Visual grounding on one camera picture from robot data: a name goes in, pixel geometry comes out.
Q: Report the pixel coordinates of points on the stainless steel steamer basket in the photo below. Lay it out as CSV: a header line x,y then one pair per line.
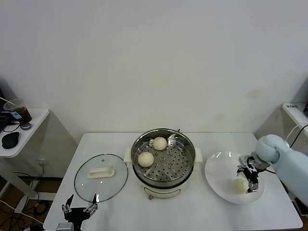
x,y
168,172

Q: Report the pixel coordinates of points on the black electronic device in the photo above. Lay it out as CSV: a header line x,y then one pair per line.
x,y
4,118

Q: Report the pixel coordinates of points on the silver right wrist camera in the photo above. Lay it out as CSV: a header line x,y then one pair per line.
x,y
244,160

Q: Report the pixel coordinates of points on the plastic cup of iced coffee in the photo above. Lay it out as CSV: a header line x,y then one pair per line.
x,y
25,114

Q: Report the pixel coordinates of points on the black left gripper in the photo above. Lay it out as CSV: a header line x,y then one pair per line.
x,y
77,214

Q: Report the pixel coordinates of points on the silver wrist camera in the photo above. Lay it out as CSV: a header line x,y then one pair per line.
x,y
244,160
65,227

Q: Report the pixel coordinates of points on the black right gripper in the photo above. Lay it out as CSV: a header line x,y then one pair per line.
x,y
252,172

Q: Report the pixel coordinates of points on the white drinking straw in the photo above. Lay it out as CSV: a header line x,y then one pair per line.
x,y
6,99

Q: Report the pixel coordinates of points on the white side table with label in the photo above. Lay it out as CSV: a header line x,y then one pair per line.
x,y
272,125

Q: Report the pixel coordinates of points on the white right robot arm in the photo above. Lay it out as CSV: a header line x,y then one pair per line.
x,y
293,166

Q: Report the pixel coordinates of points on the white steamed baozi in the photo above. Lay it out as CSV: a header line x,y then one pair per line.
x,y
160,143
145,159
239,185

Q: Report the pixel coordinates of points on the cream electric cooking pot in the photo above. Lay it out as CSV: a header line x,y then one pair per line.
x,y
161,191

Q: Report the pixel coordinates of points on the grey round disc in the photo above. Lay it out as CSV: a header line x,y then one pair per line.
x,y
26,126

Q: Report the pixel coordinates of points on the black computer mouse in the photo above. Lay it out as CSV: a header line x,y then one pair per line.
x,y
10,140

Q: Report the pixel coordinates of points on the white side table with cup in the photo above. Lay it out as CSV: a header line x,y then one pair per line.
x,y
36,120

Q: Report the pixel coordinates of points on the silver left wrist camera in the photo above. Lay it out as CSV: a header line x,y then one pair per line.
x,y
65,227

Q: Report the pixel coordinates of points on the white wall socket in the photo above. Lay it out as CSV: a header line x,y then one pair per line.
x,y
43,163

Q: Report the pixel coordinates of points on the white round plate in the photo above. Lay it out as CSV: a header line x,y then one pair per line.
x,y
219,183

